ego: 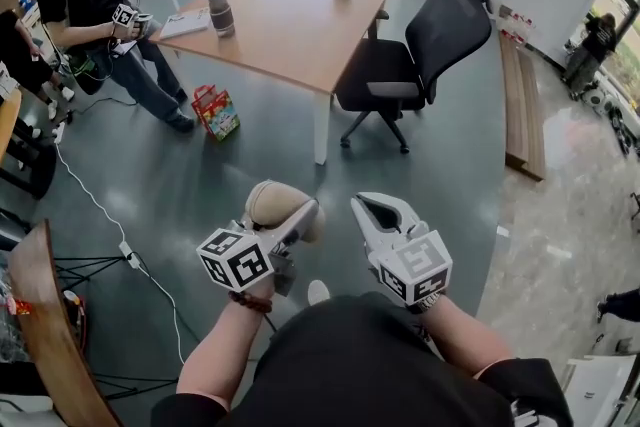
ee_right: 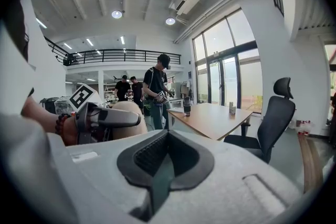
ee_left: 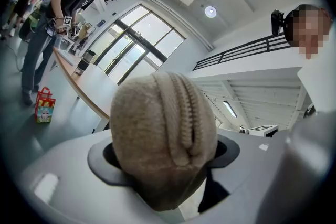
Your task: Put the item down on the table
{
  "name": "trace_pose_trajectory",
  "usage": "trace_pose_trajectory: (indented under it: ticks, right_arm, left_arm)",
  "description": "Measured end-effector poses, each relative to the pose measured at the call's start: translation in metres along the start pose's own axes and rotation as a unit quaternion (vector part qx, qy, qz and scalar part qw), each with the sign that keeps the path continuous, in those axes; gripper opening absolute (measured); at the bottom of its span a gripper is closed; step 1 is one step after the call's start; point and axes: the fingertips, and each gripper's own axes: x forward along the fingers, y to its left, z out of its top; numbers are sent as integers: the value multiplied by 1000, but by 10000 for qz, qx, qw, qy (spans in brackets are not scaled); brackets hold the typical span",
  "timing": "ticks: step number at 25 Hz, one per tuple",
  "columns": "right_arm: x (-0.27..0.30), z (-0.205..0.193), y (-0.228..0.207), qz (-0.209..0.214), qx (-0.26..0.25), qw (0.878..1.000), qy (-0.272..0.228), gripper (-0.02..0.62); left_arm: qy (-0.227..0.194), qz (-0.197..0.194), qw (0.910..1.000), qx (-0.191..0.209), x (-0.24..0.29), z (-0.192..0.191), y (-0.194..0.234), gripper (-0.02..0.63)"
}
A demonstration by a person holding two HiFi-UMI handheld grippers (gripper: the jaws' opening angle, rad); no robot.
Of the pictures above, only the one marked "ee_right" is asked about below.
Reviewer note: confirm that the white box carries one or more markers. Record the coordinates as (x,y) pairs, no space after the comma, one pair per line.
(176,105)

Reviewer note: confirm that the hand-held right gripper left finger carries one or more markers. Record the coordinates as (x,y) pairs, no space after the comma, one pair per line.
(139,162)

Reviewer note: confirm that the black balcony railing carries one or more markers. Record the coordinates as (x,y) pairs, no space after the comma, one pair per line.
(126,56)

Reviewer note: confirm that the black mesh office chair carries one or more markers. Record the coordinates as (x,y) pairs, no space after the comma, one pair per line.
(275,123)

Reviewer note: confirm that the person's left forearm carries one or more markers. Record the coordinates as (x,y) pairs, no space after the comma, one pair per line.
(43,118)

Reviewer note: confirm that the person's white shirt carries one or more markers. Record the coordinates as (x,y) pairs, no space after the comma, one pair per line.
(13,81)

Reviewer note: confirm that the red and white bottles pack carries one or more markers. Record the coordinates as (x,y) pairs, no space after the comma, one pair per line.
(304,127)

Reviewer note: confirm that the black framed glass doors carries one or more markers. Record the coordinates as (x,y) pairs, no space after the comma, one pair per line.
(228,65)

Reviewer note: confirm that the wooden table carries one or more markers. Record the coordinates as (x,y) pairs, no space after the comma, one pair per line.
(311,165)
(212,120)

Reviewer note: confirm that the black tumbler bottle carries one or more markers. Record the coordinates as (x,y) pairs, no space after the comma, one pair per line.
(187,107)

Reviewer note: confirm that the black bin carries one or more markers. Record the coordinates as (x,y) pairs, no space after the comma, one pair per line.
(48,105)

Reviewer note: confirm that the beige rounded chair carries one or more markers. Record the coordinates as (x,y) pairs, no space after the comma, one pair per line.
(126,110)

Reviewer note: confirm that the round ceiling lamp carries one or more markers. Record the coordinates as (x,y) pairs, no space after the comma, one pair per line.
(116,14)
(170,21)

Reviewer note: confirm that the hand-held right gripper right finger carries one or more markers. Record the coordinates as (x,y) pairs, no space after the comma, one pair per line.
(191,162)

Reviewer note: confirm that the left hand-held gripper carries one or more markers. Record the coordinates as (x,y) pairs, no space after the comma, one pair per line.
(118,118)

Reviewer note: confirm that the clear plastic box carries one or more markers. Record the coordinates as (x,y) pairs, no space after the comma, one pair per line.
(62,106)

